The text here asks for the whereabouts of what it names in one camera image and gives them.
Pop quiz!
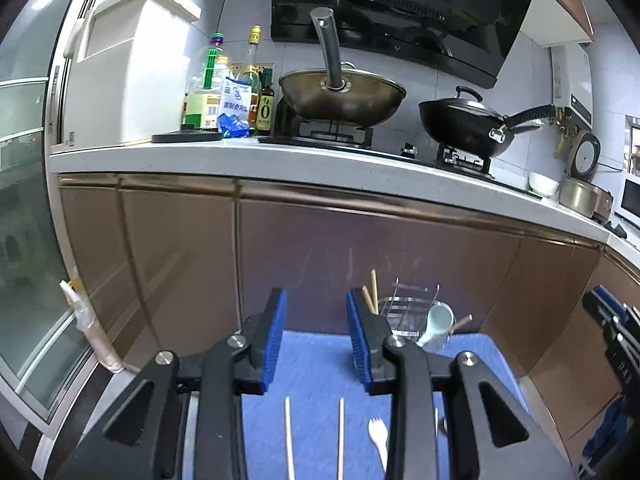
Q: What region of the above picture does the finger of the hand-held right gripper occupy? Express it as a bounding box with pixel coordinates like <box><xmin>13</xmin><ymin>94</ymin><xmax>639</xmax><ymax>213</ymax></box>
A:
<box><xmin>581</xmin><ymin>285</ymin><xmax>632</xmax><ymax>329</ymax></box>

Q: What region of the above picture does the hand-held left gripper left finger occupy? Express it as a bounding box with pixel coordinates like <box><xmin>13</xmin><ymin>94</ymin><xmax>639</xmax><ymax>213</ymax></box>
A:
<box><xmin>55</xmin><ymin>287</ymin><xmax>288</xmax><ymax>480</ymax></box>

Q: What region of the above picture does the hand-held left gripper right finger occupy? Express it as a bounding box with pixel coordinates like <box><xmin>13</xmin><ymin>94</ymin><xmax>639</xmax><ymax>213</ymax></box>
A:
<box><xmin>346</xmin><ymin>287</ymin><xmax>576</xmax><ymax>480</ymax></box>

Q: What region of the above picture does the clear plastic utensil holder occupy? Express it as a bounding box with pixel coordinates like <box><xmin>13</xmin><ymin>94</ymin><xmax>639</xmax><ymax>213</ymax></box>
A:
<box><xmin>377</xmin><ymin>279</ymin><xmax>458</xmax><ymax>348</ymax></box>

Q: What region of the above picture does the white plastic fork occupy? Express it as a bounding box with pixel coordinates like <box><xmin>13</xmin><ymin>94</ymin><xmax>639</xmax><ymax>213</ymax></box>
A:
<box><xmin>368</xmin><ymin>417</ymin><xmax>390</xmax><ymax>473</ymax></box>

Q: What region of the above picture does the blue terry towel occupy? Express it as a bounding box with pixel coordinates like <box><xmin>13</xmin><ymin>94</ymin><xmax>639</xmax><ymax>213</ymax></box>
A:
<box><xmin>240</xmin><ymin>329</ymin><xmax>532</xmax><ymax>480</ymax></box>

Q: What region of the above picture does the light blue ceramic spoon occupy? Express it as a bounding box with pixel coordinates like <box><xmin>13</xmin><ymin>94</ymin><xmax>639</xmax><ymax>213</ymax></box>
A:
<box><xmin>416</xmin><ymin>304</ymin><xmax>456</xmax><ymax>348</ymax></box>

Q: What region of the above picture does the white microwave oven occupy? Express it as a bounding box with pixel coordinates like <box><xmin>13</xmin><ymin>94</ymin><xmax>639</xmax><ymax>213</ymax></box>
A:
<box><xmin>618</xmin><ymin>171</ymin><xmax>640</xmax><ymax>227</ymax></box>

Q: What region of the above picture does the golden rice cooker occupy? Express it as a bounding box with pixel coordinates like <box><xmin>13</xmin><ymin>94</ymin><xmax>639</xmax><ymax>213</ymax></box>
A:
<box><xmin>558</xmin><ymin>130</ymin><xmax>615</xmax><ymax>222</ymax></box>

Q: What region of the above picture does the white bowl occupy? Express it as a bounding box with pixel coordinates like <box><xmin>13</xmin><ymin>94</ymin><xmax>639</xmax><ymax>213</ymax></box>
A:
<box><xmin>528</xmin><ymin>171</ymin><xmax>561</xmax><ymax>198</ymax></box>

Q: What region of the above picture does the plastic wrapped stick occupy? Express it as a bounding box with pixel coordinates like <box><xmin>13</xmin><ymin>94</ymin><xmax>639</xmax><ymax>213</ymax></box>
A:
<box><xmin>58</xmin><ymin>279</ymin><xmax>127</xmax><ymax>374</ymax></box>

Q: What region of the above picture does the black gas stove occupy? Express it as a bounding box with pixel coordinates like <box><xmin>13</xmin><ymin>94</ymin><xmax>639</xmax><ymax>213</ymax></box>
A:
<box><xmin>257</xmin><ymin>124</ymin><xmax>497</xmax><ymax>181</ymax></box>

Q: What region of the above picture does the flat black tray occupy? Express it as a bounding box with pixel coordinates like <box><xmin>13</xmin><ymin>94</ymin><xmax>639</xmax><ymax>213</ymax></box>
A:
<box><xmin>151</xmin><ymin>127</ymin><xmax>224</xmax><ymax>144</ymax></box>

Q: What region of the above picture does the white water heater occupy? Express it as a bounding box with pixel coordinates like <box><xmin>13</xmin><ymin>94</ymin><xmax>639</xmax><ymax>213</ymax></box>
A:
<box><xmin>550</xmin><ymin>44</ymin><xmax>596</xmax><ymax>127</ymax></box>

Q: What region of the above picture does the dark soy sauce bottle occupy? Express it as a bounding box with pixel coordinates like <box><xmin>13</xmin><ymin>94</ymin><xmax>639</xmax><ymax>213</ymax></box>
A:
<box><xmin>255</xmin><ymin>70</ymin><xmax>277</xmax><ymax>136</ymax></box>

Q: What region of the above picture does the black pan with lid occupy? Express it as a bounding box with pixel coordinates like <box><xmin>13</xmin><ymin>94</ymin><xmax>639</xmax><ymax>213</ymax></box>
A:
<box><xmin>418</xmin><ymin>85</ymin><xmax>559</xmax><ymax>159</ymax></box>

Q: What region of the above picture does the blue white salt bag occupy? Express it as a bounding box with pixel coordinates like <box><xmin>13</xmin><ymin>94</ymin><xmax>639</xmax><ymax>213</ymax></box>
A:
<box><xmin>218</xmin><ymin>77</ymin><xmax>254</xmax><ymax>139</ymax></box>

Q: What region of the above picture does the clear cooking oil bottle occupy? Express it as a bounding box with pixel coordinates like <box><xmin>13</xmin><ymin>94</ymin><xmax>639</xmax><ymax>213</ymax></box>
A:
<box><xmin>186</xmin><ymin>32</ymin><xmax>231</xmax><ymax>129</ymax></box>

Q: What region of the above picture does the sliding glass door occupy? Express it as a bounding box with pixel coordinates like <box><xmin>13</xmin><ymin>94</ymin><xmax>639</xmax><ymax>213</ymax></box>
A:
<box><xmin>0</xmin><ymin>0</ymin><xmax>122</xmax><ymax>428</ymax></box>

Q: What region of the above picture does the yellow cap glass bottle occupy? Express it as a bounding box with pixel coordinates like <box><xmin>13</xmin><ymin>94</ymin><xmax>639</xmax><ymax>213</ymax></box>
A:
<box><xmin>239</xmin><ymin>25</ymin><xmax>265</xmax><ymax>127</ymax></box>

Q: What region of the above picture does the white countertop appliance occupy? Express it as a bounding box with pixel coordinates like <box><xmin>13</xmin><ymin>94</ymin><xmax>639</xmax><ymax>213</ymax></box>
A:
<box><xmin>60</xmin><ymin>0</ymin><xmax>202</xmax><ymax>153</ymax></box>

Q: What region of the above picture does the black range hood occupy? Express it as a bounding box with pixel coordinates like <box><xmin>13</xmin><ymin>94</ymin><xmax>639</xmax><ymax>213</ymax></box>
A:
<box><xmin>271</xmin><ymin>0</ymin><xmax>539</xmax><ymax>90</ymax></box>

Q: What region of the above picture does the steel wok with handle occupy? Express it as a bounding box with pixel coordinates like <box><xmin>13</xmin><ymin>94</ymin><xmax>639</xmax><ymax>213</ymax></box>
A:
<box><xmin>278</xmin><ymin>7</ymin><xmax>407</xmax><ymax>129</ymax></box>

